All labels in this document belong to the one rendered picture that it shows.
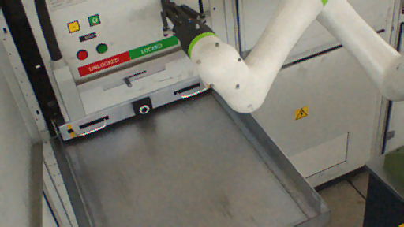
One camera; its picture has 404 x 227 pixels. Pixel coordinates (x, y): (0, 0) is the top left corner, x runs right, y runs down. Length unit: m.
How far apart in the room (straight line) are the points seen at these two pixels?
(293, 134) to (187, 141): 0.69
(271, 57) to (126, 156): 0.57
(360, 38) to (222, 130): 0.50
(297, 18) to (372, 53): 0.34
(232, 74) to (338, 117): 1.13
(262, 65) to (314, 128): 0.96
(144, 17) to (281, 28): 0.43
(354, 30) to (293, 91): 0.51
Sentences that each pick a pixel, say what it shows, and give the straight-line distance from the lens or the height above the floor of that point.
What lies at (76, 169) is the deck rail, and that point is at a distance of 1.71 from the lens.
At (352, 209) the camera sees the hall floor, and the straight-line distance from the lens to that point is 2.61.
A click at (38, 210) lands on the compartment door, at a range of 1.65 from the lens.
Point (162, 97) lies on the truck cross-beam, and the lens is 1.81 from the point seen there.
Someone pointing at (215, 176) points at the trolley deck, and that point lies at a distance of 1.59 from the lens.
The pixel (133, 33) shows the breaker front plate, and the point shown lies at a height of 1.15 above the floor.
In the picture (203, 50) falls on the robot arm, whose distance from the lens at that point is 1.32.
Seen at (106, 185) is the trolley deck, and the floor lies 0.85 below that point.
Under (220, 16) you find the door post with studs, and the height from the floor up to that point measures 1.08.
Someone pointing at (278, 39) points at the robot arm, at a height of 1.22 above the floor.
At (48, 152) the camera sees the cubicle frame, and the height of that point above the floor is 0.79.
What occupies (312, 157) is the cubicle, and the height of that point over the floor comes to 0.27.
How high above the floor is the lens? 2.01
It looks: 40 degrees down
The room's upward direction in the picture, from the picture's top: 8 degrees counter-clockwise
